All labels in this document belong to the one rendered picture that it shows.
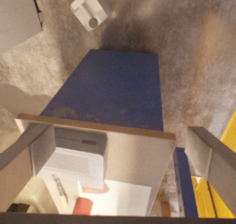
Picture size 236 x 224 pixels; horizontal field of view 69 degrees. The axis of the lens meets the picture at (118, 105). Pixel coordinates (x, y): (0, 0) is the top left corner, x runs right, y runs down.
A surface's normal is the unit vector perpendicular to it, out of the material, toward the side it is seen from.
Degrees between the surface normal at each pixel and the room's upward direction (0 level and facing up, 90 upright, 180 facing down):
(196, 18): 0
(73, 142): 90
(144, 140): 0
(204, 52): 0
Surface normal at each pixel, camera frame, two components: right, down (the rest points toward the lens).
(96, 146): 0.07, -0.78
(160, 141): -0.15, 0.62
